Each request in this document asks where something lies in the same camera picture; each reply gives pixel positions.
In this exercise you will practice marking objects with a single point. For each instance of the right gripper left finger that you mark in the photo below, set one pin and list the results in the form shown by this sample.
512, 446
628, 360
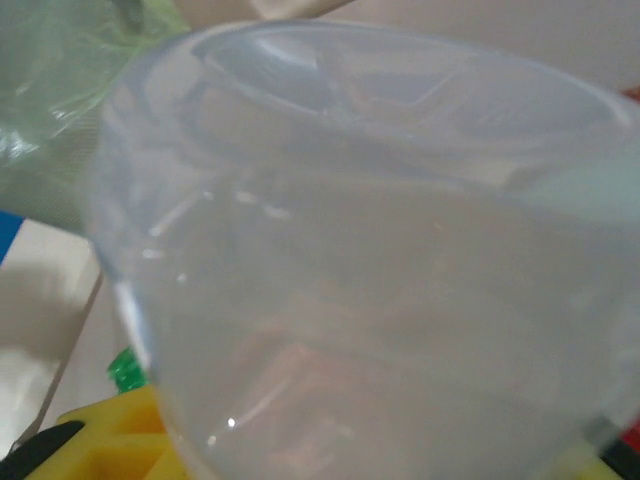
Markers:
115, 440

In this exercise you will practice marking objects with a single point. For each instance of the frosted plastic cup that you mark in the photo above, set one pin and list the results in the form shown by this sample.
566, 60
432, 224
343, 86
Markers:
350, 250

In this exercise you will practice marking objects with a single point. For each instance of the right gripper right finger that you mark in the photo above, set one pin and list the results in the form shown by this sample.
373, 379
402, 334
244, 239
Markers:
625, 460

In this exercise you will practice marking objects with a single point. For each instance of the green bottle yellow cap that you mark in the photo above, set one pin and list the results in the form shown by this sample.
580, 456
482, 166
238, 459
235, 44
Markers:
125, 372

